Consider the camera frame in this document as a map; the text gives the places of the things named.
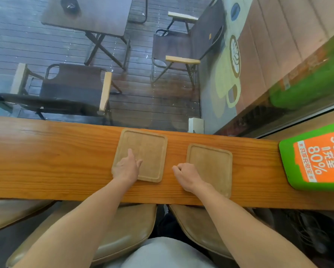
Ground dark folding chair wooden armrests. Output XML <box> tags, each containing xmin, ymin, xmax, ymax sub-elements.
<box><xmin>0</xmin><ymin>63</ymin><xmax>123</xmax><ymax>122</ymax></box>
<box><xmin>151</xmin><ymin>0</ymin><xmax>227</xmax><ymax>90</ymax></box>

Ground black bag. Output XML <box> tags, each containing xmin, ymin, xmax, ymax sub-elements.
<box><xmin>263</xmin><ymin>209</ymin><xmax>334</xmax><ymax>268</ymax></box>

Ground person's right forearm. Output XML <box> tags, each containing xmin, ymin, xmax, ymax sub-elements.
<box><xmin>193</xmin><ymin>183</ymin><xmax>319</xmax><ymax>268</ymax></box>

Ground black ashtray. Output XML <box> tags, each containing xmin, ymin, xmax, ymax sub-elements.
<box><xmin>60</xmin><ymin>0</ymin><xmax>81</xmax><ymax>15</ymax></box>

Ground tan leather stool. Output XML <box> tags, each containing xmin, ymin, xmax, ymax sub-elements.
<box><xmin>168</xmin><ymin>204</ymin><xmax>235</xmax><ymax>260</ymax></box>
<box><xmin>5</xmin><ymin>202</ymin><xmax>158</xmax><ymax>268</ymax></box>
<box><xmin>0</xmin><ymin>199</ymin><xmax>56</xmax><ymax>235</ymax></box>

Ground green and orange sign stand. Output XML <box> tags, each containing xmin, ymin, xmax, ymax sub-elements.
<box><xmin>279</xmin><ymin>120</ymin><xmax>334</xmax><ymax>192</ymax></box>

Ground person's grey clothing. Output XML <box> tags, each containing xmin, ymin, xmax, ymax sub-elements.
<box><xmin>104</xmin><ymin>237</ymin><xmax>218</xmax><ymax>268</ymax></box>

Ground square wooden tray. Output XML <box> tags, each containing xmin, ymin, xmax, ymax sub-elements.
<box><xmin>186</xmin><ymin>143</ymin><xmax>233</xmax><ymax>199</ymax></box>
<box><xmin>111</xmin><ymin>128</ymin><xmax>168</xmax><ymax>183</ymax></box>

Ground dark folding outdoor table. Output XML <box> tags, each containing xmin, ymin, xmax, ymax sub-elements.
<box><xmin>41</xmin><ymin>0</ymin><xmax>134</xmax><ymax>71</ymax></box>

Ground blue oval window sticker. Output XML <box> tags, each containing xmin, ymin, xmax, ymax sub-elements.
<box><xmin>230</xmin><ymin>3</ymin><xmax>241</xmax><ymax>22</ymax></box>

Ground black metal chair frame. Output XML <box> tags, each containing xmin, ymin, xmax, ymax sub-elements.
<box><xmin>127</xmin><ymin>0</ymin><xmax>148</xmax><ymax>25</ymax></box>

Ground person's left forearm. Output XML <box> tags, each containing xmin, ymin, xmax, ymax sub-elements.
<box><xmin>13</xmin><ymin>177</ymin><xmax>141</xmax><ymax>268</ymax></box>

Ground coffee cup window sticker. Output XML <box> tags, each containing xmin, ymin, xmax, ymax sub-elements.
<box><xmin>211</xmin><ymin>35</ymin><xmax>242</xmax><ymax>119</ymax></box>

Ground person's right hand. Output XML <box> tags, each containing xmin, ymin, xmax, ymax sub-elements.
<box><xmin>172</xmin><ymin>163</ymin><xmax>209</xmax><ymax>194</ymax></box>

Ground person's left hand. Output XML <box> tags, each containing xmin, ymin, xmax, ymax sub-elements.
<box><xmin>111</xmin><ymin>149</ymin><xmax>143</xmax><ymax>185</ymax></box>

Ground small white box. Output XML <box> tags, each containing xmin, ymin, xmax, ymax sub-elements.
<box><xmin>188</xmin><ymin>118</ymin><xmax>204</xmax><ymax>134</ymax></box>

